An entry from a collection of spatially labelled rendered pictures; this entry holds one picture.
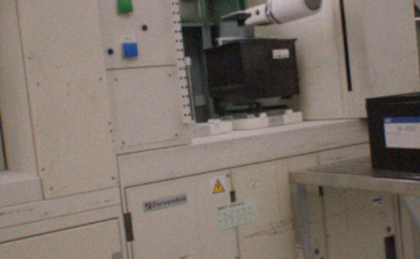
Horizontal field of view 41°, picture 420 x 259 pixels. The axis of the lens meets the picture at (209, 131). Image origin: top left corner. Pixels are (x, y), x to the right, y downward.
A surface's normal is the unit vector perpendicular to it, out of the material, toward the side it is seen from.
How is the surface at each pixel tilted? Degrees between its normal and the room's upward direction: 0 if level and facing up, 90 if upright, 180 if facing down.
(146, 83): 90
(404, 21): 90
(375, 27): 90
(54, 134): 90
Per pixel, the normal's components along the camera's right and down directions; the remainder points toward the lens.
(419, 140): -0.91, 0.12
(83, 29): 0.52, -0.01
